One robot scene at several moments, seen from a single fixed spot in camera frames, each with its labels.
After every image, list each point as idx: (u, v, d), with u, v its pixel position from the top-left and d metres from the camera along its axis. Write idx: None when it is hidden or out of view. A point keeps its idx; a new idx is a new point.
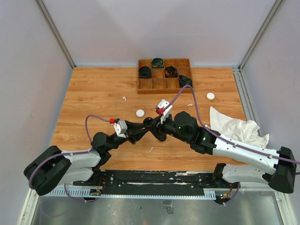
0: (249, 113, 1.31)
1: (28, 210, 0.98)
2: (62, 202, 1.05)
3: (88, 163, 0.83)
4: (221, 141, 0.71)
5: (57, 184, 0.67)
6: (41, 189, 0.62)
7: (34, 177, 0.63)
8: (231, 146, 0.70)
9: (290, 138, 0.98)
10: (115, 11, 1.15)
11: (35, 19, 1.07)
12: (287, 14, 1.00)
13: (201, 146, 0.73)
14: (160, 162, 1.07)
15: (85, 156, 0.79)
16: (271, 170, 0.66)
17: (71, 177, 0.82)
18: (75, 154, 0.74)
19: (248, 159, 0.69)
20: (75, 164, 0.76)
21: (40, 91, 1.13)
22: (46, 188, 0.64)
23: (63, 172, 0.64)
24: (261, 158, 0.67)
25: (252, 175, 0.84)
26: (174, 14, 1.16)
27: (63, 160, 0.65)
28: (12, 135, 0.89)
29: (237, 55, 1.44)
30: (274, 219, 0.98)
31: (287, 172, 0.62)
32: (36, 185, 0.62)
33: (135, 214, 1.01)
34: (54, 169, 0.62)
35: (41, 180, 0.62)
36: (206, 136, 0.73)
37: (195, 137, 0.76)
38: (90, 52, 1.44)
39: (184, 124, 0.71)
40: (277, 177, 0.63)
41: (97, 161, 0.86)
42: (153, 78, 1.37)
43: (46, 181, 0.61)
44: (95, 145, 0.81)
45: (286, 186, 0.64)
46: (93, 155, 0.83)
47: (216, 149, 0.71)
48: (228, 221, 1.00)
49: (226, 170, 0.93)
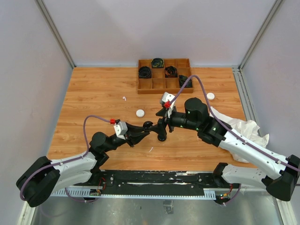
0: (249, 113, 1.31)
1: (28, 210, 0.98)
2: (63, 202, 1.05)
3: (84, 167, 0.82)
4: (230, 136, 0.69)
5: (48, 194, 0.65)
6: (33, 201, 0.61)
7: (25, 189, 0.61)
8: (241, 142, 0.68)
9: (290, 138, 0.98)
10: (115, 11, 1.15)
11: (35, 19, 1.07)
12: (287, 14, 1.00)
13: (209, 136, 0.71)
14: (160, 162, 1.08)
15: (78, 161, 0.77)
16: (274, 174, 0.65)
17: (68, 183, 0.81)
18: (65, 162, 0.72)
19: (254, 159, 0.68)
20: (68, 172, 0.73)
21: (40, 91, 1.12)
22: (38, 199, 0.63)
23: (54, 183, 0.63)
24: (269, 161, 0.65)
25: (252, 177, 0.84)
26: (174, 14, 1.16)
27: (53, 171, 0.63)
28: (12, 135, 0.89)
29: (237, 55, 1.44)
30: (274, 219, 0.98)
31: (292, 181, 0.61)
32: (27, 197, 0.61)
33: (135, 214, 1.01)
34: (44, 181, 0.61)
35: (32, 191, 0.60)
36: (216, 126, 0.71)
37: (204, 126, 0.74)
38: (90, 52, 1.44)
39: (195, 109, 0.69)
40: (280, 183, 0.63)
41: (93, 165, 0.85)
42: (153, 78, 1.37)
43: (37, 192, 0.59)
44: (94, 145, 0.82)
45: (284, 194, 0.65)
46: (88, 159, 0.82)
47: (224, 142, 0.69)
48: (228, 221, 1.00)
49: (226, 170, 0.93)
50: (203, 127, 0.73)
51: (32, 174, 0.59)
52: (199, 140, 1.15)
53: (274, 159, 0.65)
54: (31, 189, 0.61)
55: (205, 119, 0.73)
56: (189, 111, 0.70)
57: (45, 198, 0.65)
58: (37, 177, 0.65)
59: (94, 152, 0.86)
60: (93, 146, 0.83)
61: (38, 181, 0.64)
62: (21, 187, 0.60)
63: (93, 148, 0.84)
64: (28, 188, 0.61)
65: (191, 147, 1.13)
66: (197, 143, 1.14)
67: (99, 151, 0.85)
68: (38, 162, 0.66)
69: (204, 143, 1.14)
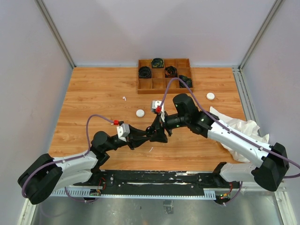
0: (249, 113, 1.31)
1: (28, 210, 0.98)
2: (63, 203, 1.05)
3: (85, 166, 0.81)
4: (216, 125, 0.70)
5: (50, 192, 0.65)
6: (35, 198, 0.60)
7: (27, 187, 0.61)
8: (226, 131, 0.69)
9: (290, 138, 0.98)
10: (115, 11, 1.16)
11: (36, 19, 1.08)
12: (287, 14, 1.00)
13: (198, 127, 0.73)
14: (160, 162, 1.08)
15: (79, 160, 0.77)
16: (257, 161, 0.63)
17: (69, 182, 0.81)
18: (68, 160, 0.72)
19: (238, 147, 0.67)
20: (69, 170, 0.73)
21: (40, 91, 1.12)
22: (40, 197, 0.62)
23: (55, 181, 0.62)
24: (251, 148, 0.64)
25: (244, 171, 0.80)
26: (174, 14, 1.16)
27: (55, 168, 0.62)
28: (12, 135, 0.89)
29: (237, 55, 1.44)
30: (274, 219, 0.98)
31: (273, 167, 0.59)
32: (29, 194, 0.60)
33: (135, 214, 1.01)
34: (46, 178, 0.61)
35: (33, 189, 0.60)
36: (205, 117, 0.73)
37: (193, 118, 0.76)
38: (90, 52, 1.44)
39: (180, 101, 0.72)
40: (262, 169, 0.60)
41: (94, 164, 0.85)
42: (153, 78, 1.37)
43: (38, 190, 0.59)
44: (96, 143, 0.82)
45: (270, 183, 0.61)
46: (90, 158, 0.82)
47: (211, 132, 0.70)
48: (228, 221, 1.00)
49: (224, 168, 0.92)
50: (192, 119, 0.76)
51: (34, 171, 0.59)
52: (199, 140, 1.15)
53: (256, 146, 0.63)
54: (32, 186, 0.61)
55: (194, 111, 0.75)
56: (176, 104, 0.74)
57: (47, 196, 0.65)
58: (38, 175, 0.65)
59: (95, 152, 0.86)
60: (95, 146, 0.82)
61: (40, 178, 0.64)
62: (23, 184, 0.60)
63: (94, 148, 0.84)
64: (31, 185, 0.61)
65: (191, 147, 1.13)
66: (197, 143, 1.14)
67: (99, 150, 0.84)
68: (40, 160, 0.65)
69: (204, 143, 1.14)
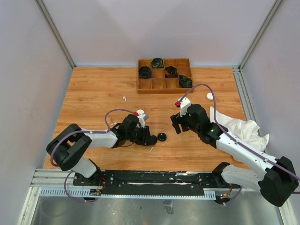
0: (249, 113, 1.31)
1: (28, 210, 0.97)
2: (63, 203, 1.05)
3: (105, 142, 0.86)
4: (224, 137, 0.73)
5: (78, 160, 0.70)
6: (64, 165, 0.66)
7: (56, 154, 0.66)
8: (233, 142, 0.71)
9: (290, 138, 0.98)
10: (115, 11, 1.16)
11: (35, 19, 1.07)
12: (287, 14, 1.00)
13: (207, 137, 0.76)
14: (160, 162, 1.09)
15: (103, 135, 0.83)
16: (261, 173, 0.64)
17: (81, 167, 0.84)
18: (94, 132, 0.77)
19: (244, 157, 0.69)
20: (93, 142, 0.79)
21: (40, 91, 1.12)
22: (68, 165, 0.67)
23: (83, 148, 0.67)
24: (257, 160, 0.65)
25: (249, 179, 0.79)
26: (174, 13, 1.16)
27: (84, 137, 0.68)
28: (12, 134, 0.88)
29: (237, 55, 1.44)
30: (274, 219, 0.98)
31: (277, 179, 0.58)
32: (58, 161, 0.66)
33: (135, 214, 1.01)
34: (76, 146, 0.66)
35: (63, 156, 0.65)
36: (214, 128, 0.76)
37: (204, 128, 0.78)
38: (90, 52, 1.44)
39: (193, 111, 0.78)
40: (265, 181, 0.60)
41: (113, 143, 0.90)
42: (153, 78, 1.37)
43: (69, 156, 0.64)
44: (129, 119, 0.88)
45: (275, 197, 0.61)
46: (110, 136, 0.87)
47: (219, 142, 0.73)
48: (228, 221, 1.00)
49: (226, 170, 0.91)
50: (203, 129, 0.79)
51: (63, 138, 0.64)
52: (199, 140, 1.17)
53: (261, 157, 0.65)
54: (62, 153, 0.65)
55: (206, 122, 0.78)
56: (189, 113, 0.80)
57: (74, 164, 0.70)
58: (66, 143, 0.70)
59: (118, 131, 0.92)
60: (125, 123, 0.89)
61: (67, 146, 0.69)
62: (53, 152, 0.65)
63: (123, 126, 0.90)
64: (59, 153, 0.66)
65: (190, 147, 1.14)
66: (198, 143, 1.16)
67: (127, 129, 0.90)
68: (68, 130, 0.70)
69: (204, 144, 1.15)
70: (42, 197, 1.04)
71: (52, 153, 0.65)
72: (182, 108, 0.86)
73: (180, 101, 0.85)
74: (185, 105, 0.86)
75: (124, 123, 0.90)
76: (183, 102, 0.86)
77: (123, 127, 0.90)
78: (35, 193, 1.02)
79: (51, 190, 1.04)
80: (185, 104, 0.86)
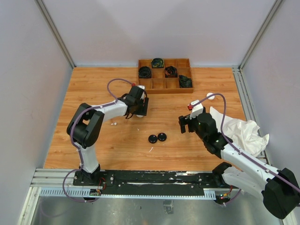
0: (249, 113, 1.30)
1: (28, 210, 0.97)
2: (63, 202, 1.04)
3: (117, 113, 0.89)
4: (229, 147, 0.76)
5: (97, 135, 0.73)
6: (88, 141, 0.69)
7: (76, 134, 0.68)
8: (236, 153, 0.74)
9: (290, 138, 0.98)
10: (115, 11, 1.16)
11: (36, 19, 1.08)
12: (286, 14, 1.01)
13: (213, 146, 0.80)
14: (160, 162, 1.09)
15: (114, 106, 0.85)
16: (264, 183, 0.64)
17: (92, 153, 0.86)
18: (104, 106, 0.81)
19: (247, 168, 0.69)
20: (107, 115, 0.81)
21: (40, 91, 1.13)
22: (91, 140, 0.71)
23: (100, 122, 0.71)
24: (258, 170, 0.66)
25: (252, 187, 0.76)
26: (174, 13, 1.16)
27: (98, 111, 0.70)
28: (12, 134, 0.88)
29: (237, 55, 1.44)
30: (275, 219, 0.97)
31: (279, 191, 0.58)
32: (81, 139, 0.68)
33: (135, 214, 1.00)
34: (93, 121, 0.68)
35: (84, 133, 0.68)
36: (220, 139, 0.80)
37: (210, 137, 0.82)
38: (90, 52, 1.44)
39: (204, 122, 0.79)
40: (267, 191, 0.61)
41: (125, 110, 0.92)
42: (153, 78, 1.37)
43: (89, 131, 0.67)
44: (137, 88, 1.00)
45: (277, 208, 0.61)
46: (120, 104, 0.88)
47: (224, 152, 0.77)
48: (228, 221, 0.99)
49: (228, 172, 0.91)
50: (210, 138, 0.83)
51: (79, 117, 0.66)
52: (199, 140, 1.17)
53: (263, 168, 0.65)
54: (82, 131, 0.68)
55: (213, 132, 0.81)
56: (199, 122, 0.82)
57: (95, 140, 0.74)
58: (81, 122, 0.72)
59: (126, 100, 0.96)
60: (133, 92, 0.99)
61: (84, 124, 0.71)
62: (72, 132, 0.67)
63: (130, 95, 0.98)
64: (79, 131, 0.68)
65: (190, 147, 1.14)
66: (198, 143, 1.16)
67: (135, 96, 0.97)
68: (80, 109, 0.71)
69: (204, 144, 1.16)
70: (42, 197, 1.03)
71: (72, 133, 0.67)
72: (193, 112, 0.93)
73: (192, 107, 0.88)
74: (197, 109, 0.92)
75: (131, 92, 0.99)
76: (196, 107, 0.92)
77: (131, 95, 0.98)
78: (35, 192, 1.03)
79: (51, 190, 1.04)
80: (197, 109, 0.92)
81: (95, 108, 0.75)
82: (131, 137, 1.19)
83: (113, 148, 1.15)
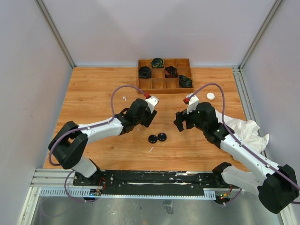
0: (249, 113, 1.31)
1: (28, 210, 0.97)
2: (63, 202, 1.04)
3: (109, 132, 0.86)
4: (230, 138, 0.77)
5: (78, 158, 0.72)
6: (66, 163, 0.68)
7: (56, 153, 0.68)
8: (237, 144, 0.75)
9: (290, 138, 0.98)
10: (115, 11, 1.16)
11: (35, 19, 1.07)
12: (287, 15, 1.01)
13: (213, 136, 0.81)
14: (160, 162, 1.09)
15: (105, 126, 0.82)
16: (262, 178, 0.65)
17: (83, 166, 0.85)
18: (92, 127, 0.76)
19: (246, 161, 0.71)
20: (95, 136, 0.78)
21: (40, 91, 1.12)
22: (70, 163, 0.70)
23: (82, 146, 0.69)
24: (258, 164, 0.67)
25: (250, 183, 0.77)
26: (174, 14, 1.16)
27: (80, 135, 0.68)
28: (12, 134, 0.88)
29: (237, 55, 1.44)
30: (274, 219, 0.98)
31: (277, 186, 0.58)
32: (60, 160, 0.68)
33: (135, 214, 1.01)
34: (73, 145, 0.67)
35: (64, 155, 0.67)
36: (221, 129, 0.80)
37: (211, 127, 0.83)
38: (90, 52, 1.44)
39: (203, 110, 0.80)
40: (265, 186, 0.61)
41: (119, 131, 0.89)
42: (153, 78, 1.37)
43: (68, 155, 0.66)
44: (138, 104, 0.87)
45: (273, 203, 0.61)
46: (115, 125, 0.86)
47: (223, 142, 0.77)
48: (228, 221, 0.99)
49: (226, 170, 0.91)
50: (210, 128, 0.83)
51: (60, 139, 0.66)
52: (199, 140, 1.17)
53: (264, 163, 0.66)
54: (62, 152, 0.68)
55: (213, 122, 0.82)
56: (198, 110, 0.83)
57: (76, 161, 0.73)
58: (65, 141, 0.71)
59: (125, 116, 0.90)
60: (134, 108, 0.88)
61: (66, 145, 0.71)
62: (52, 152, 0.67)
63: (131, 111, 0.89)
64: (60, 152, 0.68)
65: (190, 147, 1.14)
66: (197, 143, 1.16)
67: (135, 114, 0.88)
68: (65, 128, 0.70)
69: (204, 144, 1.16)
70: (42, 197, 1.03)
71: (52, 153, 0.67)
72: (190, 104, 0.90)
73: (189, 98, 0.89)
74: (193, 102, 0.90)
75: (132, 108, 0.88)
76: (192, 99, 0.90)
77: (131, 111, 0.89)
78: (35, 193, 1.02)
79: (51, 190, 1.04)
80: (193, 101, 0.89)
81: (81, 129, 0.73)
82: (131, 137, 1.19)
83: (113, 148, 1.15)
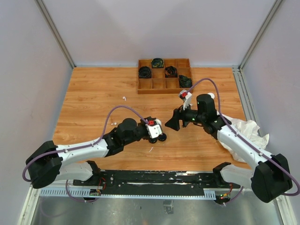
0: (249, 113, 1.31)
1: (28, 210, 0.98)
2: (63, 203, 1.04)
3: (93, 155, 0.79)
4: (227, 129, 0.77)
5: (51, 179, 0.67)
6: (37, 183, 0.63)
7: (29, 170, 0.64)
8: (233, 134, 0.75)
9: (290, 138, 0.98)
10: (115, 11, 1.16)
11: (35, 19, 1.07)
12: (287, 14, 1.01)
13: (210, 127, 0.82)
14: (160, 161, 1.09)
15: (87, 150, 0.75)
16: (254, 166, 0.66)
17: (71, 175, 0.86)
18: (71, 150, 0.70)
19: (240, 150, 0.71)
20: (74, 159, 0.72)
21: (39, 91, 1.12)
22: (41, 182, 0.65)
23: (55, 170, 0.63)
24: (252, 153, 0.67)
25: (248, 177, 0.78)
26: (174, 14, 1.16)
27: (56, 159, 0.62)
28: (11, 133, 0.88)
29: (237, 55, 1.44)
30: (274, 219, 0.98)
31: (268, 174, 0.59)
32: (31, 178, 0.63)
33: (135, 214, 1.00)
34: (45, 167, 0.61)
35: (36, 173, 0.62)
36: (219, 120, 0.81)
37: (208, 118, 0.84)
38: (90, 52, 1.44)
39: (202, 100, 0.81)
40: (257, 173, 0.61)
41: (105, 153, 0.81)
42: (153, 78, 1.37)
43: (39, 176, 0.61)
44: (122, 127, 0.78)
45: (264, 191, 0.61)
46: (99, 148, 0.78)
47: (220, 132, 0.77)
48: (228, 221, 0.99)
49: (225, 168, 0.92)
50: (208, 119, 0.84)
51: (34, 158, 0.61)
52: (199, 140, 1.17)
53: (257, 151, 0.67)
54: (34, 171, 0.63)
55: (212, 113, 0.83)
56: (198, 101, 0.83)
57: (49, 182, 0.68)
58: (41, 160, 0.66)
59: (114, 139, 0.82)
60: (119, 131, 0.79)
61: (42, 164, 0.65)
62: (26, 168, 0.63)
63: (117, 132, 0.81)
64: (33, 170, 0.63)
65: (190, 147, 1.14)
66: (197, 143, 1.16)
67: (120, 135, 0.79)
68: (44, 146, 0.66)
69: (204, 143, 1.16)
70: (42, 197, 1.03)
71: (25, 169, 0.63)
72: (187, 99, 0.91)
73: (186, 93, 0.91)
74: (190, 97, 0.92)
75: (117, 130, 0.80)
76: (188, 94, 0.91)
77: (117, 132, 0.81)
78: (35, 192, 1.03)
79: (51, 190, 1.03)
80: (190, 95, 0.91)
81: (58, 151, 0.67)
82: None
83: None
